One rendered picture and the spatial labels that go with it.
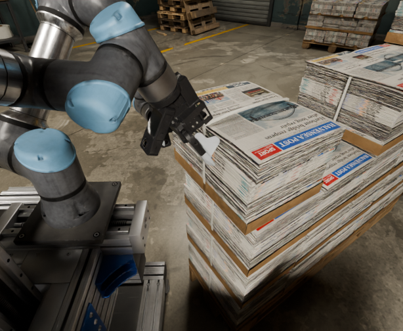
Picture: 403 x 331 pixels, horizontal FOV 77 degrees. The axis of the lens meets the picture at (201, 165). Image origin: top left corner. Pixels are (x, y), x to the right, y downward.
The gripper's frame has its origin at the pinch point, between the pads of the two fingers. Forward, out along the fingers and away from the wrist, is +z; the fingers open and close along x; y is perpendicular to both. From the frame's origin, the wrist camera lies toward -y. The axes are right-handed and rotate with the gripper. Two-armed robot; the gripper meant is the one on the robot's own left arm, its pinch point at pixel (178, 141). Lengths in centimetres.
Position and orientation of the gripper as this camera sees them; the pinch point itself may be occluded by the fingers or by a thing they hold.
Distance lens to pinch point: 93.7
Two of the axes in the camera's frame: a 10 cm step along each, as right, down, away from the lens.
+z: 5.5, 5.2, -6.5
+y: 0.0, -7.8, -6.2
